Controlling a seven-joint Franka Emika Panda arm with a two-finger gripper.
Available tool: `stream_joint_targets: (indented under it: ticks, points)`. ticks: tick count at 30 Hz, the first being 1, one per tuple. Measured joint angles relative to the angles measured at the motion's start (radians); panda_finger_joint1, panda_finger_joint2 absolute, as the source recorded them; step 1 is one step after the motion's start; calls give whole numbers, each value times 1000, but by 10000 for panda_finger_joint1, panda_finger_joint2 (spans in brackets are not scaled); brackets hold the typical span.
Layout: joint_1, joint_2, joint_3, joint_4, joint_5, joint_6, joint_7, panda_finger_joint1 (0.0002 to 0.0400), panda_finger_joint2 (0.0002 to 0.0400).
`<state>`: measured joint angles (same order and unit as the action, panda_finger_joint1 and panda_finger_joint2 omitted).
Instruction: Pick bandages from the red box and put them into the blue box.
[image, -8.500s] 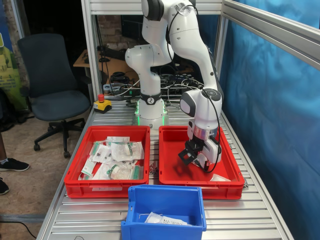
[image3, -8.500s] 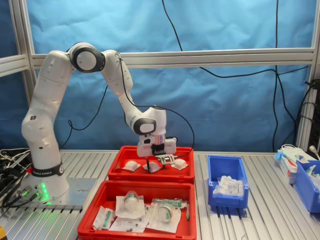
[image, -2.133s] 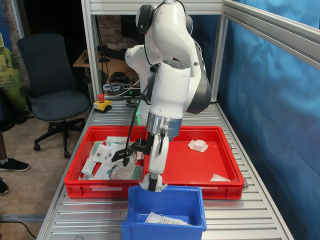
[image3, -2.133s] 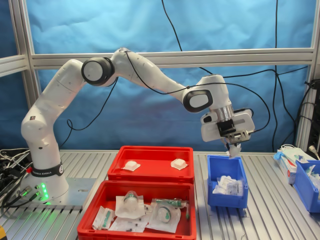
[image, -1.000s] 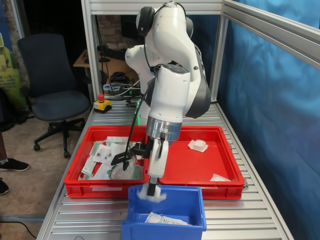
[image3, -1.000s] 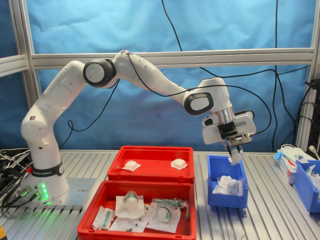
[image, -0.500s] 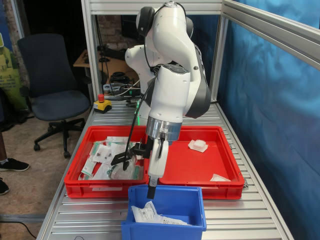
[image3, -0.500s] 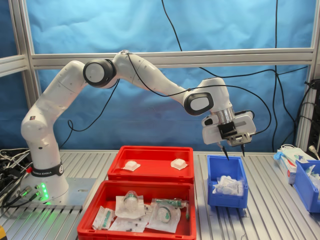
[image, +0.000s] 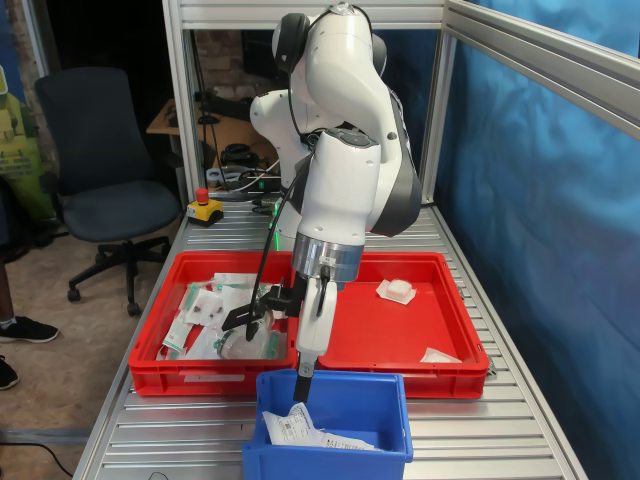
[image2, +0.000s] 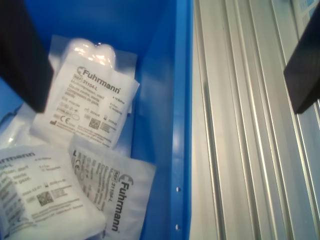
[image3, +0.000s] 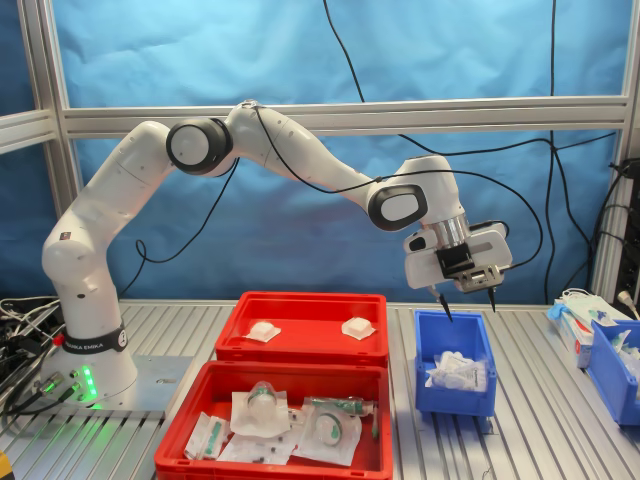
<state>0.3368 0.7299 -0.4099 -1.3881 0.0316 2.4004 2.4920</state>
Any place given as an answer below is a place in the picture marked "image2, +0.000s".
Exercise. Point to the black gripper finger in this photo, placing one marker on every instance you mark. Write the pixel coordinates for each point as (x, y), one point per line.
(22, 57)
(305, 75)

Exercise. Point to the white gauze bandage pack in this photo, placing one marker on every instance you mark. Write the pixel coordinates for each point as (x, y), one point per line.
(12, 136)
(120, 200)
(37, 187)
(92, 50)
(85, 105)

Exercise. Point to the white face mask carton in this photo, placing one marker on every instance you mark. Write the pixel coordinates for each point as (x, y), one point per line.
(303, 10)

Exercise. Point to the blue plastic storage bin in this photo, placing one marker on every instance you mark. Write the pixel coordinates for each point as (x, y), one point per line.
(162, 75)

